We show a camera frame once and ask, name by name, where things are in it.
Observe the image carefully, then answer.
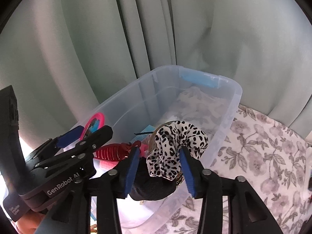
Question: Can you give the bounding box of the black white spotted scrunchie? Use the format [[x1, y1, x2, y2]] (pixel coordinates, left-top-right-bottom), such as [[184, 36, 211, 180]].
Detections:
[[146, 121, 210, 181]]

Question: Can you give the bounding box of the red hair claw clip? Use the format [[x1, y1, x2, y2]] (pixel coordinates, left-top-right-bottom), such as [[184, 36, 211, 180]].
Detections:
[[95, 141, 141, 162]]

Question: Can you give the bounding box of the pink round mirror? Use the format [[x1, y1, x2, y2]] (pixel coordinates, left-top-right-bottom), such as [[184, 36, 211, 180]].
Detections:
[[80, 112, 105, 141]]

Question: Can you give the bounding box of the small teal box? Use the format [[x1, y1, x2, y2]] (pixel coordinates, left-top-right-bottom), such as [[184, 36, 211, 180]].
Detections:
[[129, 125, 155, 143]]

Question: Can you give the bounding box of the person's left hand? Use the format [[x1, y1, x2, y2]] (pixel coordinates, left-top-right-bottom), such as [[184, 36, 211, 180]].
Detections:
[[15, 210, 45, 234]]

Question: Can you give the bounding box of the clear plastic storage bin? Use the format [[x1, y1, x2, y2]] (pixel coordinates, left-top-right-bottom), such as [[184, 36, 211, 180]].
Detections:
[[78, 65, 242, 233]]

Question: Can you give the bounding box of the floral tablecloth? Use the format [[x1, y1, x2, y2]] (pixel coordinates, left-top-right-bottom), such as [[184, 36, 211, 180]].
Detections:
[[155, 103, 312, 234]]

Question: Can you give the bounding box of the green curtain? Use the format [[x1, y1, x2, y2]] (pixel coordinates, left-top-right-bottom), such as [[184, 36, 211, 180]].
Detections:
[[1, 0, 311, 147]]

